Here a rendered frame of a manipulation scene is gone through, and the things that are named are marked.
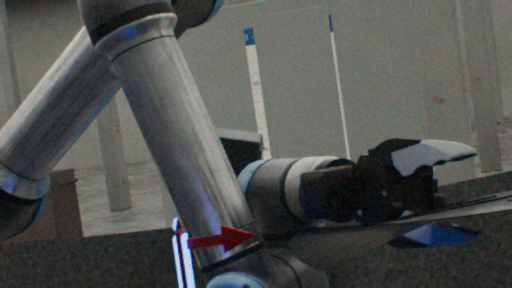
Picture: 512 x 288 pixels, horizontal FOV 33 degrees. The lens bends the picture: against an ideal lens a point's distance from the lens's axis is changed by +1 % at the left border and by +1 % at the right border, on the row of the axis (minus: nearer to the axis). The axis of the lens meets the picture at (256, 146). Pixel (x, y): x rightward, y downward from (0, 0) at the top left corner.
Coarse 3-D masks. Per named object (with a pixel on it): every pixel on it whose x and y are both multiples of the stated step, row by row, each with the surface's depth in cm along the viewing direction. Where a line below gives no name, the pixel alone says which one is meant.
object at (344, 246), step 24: (504, 192) 73; (408, 216) 72; (432, 216) 66; (456, 216) 64; (480, 216) 65; (312, 240) 68; (336, 240) 71; (360, 240) 76; (384, 240) 80; (312, 264) 80; (336, 264) 83
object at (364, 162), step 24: (360, 168) 88; (384, 168) 85; (432, 168) 88; (360, 192) 88; (384, 192) 85; (408, 192) 87; (432, 192) 88; (336, 216) 94; (360, 216) 88; (384, 216) 85
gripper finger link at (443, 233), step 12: (420, 228) 82; (432, 228) 81; (444, 228) 79; (456, 228) 78; (468, 228) 78; (420, 240) 82; (432, 240) 81; (444, 240) 80; (456, 240) 79; (468, 240) 78
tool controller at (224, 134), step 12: (228, 132) 143; (240, 132) 148; (252, 132) 153; (228, 144) 129; (240, 144) 129; (252, 144) 129; (228, 156) 129; (240, 156) 129; (252, 156) 129; (240, 168) 129; (192, 252) 130
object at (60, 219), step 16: (64, 176) 745; (48, 192) 721; (64, 192) 741; (48, 208) 722; (64, 208) 738; (48, 224) 723; (64, 224) 734; (80, 224) 763; (16, 240) 731; (32, 240) 727
